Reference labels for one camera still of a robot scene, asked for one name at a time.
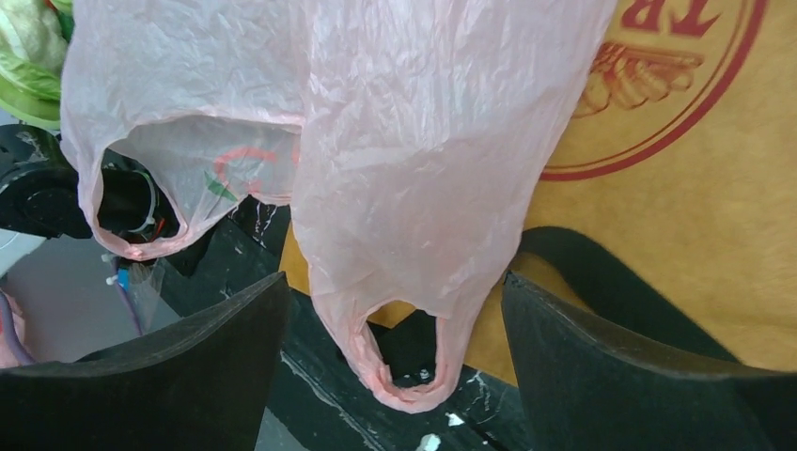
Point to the brown Trader Joe's tote bag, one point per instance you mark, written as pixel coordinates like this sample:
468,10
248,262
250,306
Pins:
680,160

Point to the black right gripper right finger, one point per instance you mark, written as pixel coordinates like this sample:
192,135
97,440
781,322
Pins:
588,384

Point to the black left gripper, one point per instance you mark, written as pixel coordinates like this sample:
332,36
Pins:
39,192

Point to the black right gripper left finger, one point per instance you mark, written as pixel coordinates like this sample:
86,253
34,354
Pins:
201,383

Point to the pink plastic grocery bag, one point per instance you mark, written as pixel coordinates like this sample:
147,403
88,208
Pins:
406,137

